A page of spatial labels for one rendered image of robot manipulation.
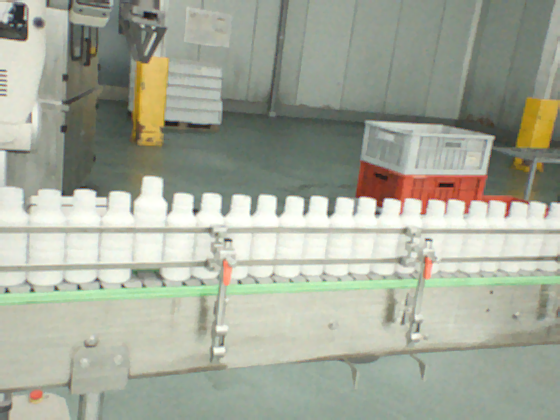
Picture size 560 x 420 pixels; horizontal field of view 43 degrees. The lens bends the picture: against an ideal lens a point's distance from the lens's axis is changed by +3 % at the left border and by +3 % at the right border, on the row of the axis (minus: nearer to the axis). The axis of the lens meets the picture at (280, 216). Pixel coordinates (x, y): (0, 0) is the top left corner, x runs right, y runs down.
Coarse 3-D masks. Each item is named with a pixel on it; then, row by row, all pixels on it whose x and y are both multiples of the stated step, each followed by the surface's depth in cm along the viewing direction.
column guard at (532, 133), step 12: (528, 108) 1076; (540, 108) 1056; (552, 108) 1064; (528, 120) 1075; (540, 120) 1061; (552, 120) 1070; (528, 132) 1075; (540, 132) 1068; (516, 144) 1096; (528, 144) 1074; (540, 144) 1074; (516, 168) 1095; (528, 168) 1078; (540, 168) 1088
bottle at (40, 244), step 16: (48, 192) 122; (48, 208) 120; (32, 224) 120; (48, 224) 119; (64, 224) 122; (32, 240) 121; (48, 240) 120; (64, 240) 123; (32, 256) 121; (48, 256) 121; (64, 256) 124; (32, 272) 122; (48, 272) 122
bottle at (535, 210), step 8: (528, 208) 170; (536, 208) 168; (544, 208) 168; (528, 216) 169; (536, 216) 168; (536, 224) 168; (544, 224) 168; (528, 240) 169; (536, 240) 169; (528, 248) 169; (536, 248) 169; (528, 264) 170; (536, 264) 171
